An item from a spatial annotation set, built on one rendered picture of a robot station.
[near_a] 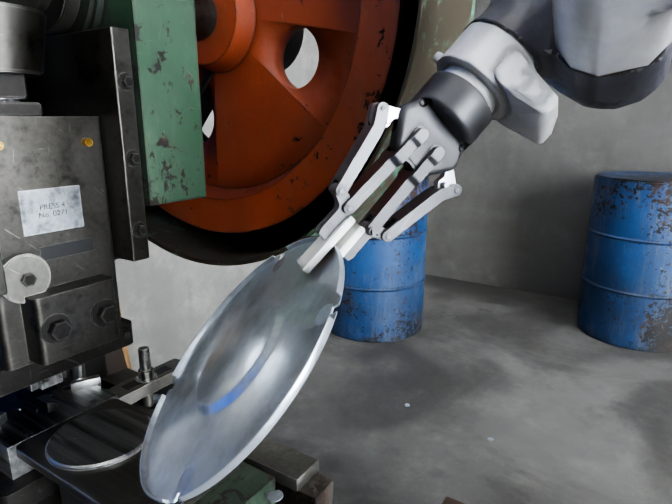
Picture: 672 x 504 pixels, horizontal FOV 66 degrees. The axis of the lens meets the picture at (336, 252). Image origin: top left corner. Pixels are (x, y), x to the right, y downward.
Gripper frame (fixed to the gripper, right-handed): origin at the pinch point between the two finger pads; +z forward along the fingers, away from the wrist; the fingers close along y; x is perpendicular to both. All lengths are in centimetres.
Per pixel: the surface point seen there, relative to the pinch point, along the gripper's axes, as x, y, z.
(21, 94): -23.6, 32.6, 10.4
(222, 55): -42.8, 19.5, -12.6
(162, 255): -184, -16, 46
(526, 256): -242, -209, -94
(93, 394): -27.4, 1.7, 38.1
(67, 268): -19.2, 16.1, 22.7
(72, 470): -9.8, 1.6, 38.2
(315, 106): -32.6, 4.6, -15.6
